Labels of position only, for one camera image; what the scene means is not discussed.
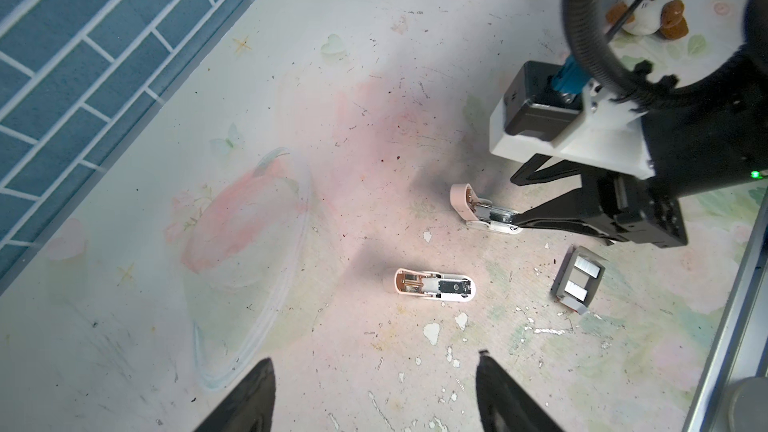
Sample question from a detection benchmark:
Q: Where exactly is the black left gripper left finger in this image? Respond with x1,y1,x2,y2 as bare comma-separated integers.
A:
196,358,276,432

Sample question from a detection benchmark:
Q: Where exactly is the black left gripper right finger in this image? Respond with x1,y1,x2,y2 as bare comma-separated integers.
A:
475,350,563,432

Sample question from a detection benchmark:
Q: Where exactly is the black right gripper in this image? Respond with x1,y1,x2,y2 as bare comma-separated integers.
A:
510,154,688,248

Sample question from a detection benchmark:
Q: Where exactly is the silver staple strip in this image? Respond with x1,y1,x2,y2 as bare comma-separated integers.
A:
574,256,602,279
564,280,588,303

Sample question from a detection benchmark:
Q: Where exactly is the cardboard staple tray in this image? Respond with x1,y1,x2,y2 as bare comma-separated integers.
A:
550,246,608,315

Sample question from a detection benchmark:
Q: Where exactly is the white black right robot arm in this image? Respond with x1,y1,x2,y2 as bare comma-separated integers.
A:
490,0,767,248

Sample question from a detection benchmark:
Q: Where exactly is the brown white plush toy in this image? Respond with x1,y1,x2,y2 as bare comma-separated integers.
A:
605,0,689,40

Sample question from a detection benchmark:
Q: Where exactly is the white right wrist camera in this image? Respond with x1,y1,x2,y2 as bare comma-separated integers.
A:
489,61,655,179

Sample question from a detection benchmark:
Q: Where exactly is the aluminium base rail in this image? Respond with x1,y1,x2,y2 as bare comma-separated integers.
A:
683,201,767,431

